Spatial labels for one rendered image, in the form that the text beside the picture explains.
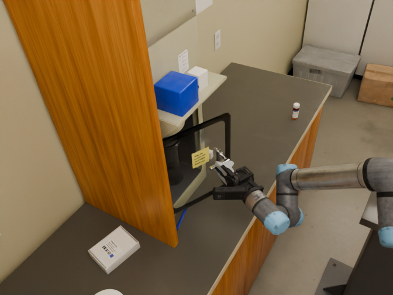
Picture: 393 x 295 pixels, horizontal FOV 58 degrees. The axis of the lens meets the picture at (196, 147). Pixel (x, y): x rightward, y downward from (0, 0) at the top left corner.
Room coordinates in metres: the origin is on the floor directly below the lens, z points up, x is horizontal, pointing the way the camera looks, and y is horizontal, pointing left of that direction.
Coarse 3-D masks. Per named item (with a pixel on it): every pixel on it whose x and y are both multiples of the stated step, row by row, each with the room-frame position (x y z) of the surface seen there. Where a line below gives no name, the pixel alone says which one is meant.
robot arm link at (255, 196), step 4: (252, 192) 0.81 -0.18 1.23; (256, 192) 0.80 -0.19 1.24; (260, 192) 0.80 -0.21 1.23; (248, 196) 0.80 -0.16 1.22; (252, 196) 0.79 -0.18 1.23; (256, 196) 0.79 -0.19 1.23; (260, 196) 0.79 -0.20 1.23; (264, 196) 0.79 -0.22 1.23; (248, 200) 0.78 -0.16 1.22; (252, 200) 0.78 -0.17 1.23; (256, 200) 0.77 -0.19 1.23; (248, 204) 0.77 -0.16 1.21; (252, 204) 0.76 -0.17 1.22; (252, 208) 0.79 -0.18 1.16; (252, 212) 0.76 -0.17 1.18
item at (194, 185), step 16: (192, 128) 0.98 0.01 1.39; (208, 128) 1.02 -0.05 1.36; (224, 128) 1.05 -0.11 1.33; (176, 144) 0.95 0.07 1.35; (192, 144) 0.98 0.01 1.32; (208, 144) 1.01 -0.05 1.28; (224, 144) 1.05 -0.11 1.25; (176, 160) 0.95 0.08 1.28; (176, 176) 0.94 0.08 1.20; (192, 176) 0.98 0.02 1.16; (208, 176) 1.01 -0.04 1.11; (176, 192) 0.94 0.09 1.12; (192, 192) 0.97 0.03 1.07; (208, 192) 1.01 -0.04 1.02; (176, 208) 0.93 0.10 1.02
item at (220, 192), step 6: (216, 192) 0.83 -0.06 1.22; (222, 192) 0.82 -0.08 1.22; (228, 192) 0.82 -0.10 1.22; (234, 192) 0.82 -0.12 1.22; (240, 192) 0.82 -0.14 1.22; (216, 198) 0.82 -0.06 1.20; (222, 198) 0.82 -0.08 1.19; (228, 198) 0.82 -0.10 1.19; (234, 198) 0.82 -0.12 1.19; (240, 198) 0.82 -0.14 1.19
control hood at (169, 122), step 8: (208, 72) 1.15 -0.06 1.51; (208, 80) 1.10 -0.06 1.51; (216, 80) 1.09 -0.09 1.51; (224, 80) 1.10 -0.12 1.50; (208, 88) 1.04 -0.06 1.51; (216, 88) 1.06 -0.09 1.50; (200, 96) 1.00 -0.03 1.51; (208, 96) 1.01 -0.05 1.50; (200, 104) 0.96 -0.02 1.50; (160, 112) 0.93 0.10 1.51; (168, 112) 0.92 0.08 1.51; (192, 112) 0.93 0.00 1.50; (160, 120) 0.89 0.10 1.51; (168, 120) 0.88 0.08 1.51; (176, 120) 0.88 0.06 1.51; (184, 120) 0.88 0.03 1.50; (160, 128) 0.89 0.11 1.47; (168, 128) 0.87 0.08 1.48; (176, 128) 0.86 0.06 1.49
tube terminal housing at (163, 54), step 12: (192, 24) 1.16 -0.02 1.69; (168, 36) 1.05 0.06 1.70; (180, 36) 1.10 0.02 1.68; (192, 36) 1.15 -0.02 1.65; (156, 48) 0.99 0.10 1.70; (168, 48) 1.04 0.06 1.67; (180, 48) 1.09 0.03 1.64; (192, 48) 1.15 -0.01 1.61; (156, 60) 0.99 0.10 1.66; (168, 60) 1.03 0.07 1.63; (192, 60) 1.15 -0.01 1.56; (156, 72) 0.98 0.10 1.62; (168, 72) 1.03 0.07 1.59
